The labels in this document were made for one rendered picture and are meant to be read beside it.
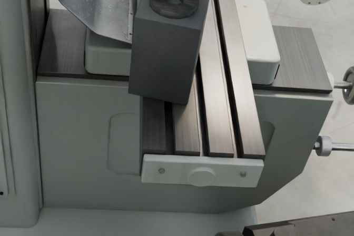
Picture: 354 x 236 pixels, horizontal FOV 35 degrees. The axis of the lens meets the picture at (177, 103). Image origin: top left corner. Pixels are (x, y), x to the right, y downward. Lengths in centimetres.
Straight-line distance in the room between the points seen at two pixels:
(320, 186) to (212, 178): 133
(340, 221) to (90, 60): 74
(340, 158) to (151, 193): 98
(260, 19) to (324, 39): 154
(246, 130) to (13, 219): 94
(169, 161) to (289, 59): 69
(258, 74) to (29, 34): 58
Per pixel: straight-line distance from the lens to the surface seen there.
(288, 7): 327
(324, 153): 171
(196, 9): 103
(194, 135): 107
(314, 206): 229
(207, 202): 186
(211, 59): 124
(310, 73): 160
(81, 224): 185
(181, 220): 188
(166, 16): 101
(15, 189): 172
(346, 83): 176
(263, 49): 148
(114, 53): 141
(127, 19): 143
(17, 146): 158
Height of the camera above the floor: 174
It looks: 44 degrees down
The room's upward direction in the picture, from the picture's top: 10 degrees clockwise
